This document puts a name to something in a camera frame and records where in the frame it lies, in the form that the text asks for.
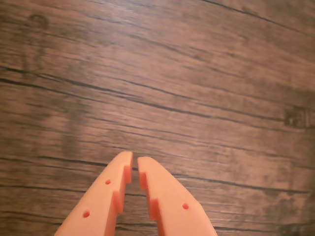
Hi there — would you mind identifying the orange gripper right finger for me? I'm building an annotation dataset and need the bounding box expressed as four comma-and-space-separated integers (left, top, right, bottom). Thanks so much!
137, 156, 219, 236

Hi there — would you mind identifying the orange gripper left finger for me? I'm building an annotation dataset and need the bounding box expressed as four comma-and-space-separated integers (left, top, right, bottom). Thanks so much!
53, 151, 134, 236

